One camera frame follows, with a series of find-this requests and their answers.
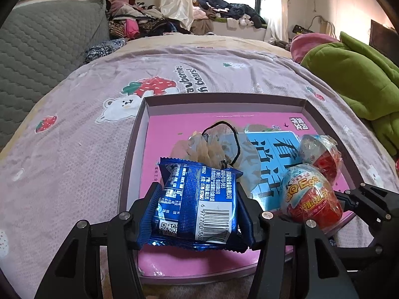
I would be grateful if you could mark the cream curtain right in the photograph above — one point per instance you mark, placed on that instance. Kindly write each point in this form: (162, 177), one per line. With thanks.
(277, 20)

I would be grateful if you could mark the pink blanket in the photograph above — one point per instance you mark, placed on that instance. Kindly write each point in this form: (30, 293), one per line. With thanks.
(303, 43)

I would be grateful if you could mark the blue barcode snack packet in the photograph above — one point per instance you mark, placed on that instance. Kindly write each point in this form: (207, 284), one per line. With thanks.
(198, 208)

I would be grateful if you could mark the pink strawberry bed sheet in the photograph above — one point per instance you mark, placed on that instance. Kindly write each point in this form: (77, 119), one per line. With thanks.
(67, 163)

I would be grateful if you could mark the dark framed board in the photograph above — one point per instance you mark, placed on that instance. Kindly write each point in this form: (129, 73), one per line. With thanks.
(385, 40)

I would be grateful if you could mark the beige mesh pouch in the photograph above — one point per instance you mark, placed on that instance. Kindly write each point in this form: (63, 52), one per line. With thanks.
(223, 145)

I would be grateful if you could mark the clothes on window sill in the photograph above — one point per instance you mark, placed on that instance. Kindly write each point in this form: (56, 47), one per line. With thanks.
(234, 15)

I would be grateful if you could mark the dark floral cloth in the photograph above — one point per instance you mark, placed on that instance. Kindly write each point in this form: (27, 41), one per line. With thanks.
(103, 49)

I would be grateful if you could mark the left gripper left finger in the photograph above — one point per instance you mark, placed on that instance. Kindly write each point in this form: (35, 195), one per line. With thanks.
(142, 212)

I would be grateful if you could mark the green fleece blanket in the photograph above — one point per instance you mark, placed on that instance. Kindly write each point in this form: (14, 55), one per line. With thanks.
(365, 79)

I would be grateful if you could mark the pile of clothes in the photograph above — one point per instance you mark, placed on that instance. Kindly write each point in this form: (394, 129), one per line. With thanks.
(130, 20)

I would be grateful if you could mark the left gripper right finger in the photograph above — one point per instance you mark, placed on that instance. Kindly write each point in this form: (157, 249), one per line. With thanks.
(248, 218)

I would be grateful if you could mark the grey quilted headboard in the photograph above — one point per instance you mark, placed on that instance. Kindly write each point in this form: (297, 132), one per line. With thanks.
(41, 44)

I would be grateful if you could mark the red surprise egg toy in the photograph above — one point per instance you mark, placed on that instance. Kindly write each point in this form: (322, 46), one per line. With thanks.
(307, 194)

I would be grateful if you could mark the red surprise egg in tray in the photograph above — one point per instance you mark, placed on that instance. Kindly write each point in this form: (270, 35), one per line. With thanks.
(321, 152)

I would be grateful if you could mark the shallow grey cardboard tray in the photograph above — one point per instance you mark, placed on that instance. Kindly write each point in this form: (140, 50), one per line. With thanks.
(268, 129)

